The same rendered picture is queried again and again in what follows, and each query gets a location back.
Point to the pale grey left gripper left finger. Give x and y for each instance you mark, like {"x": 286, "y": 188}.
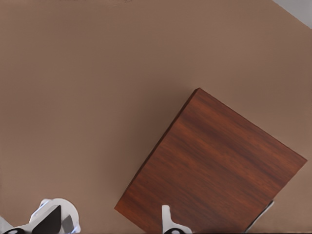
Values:
{"x": 69, "y": 211}

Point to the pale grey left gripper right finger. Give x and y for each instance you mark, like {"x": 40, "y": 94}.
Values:
{"x": 166, "y": 215}

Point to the dark brown wooden board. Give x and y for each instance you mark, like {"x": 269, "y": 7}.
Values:
{"x": 214, "y": 156}

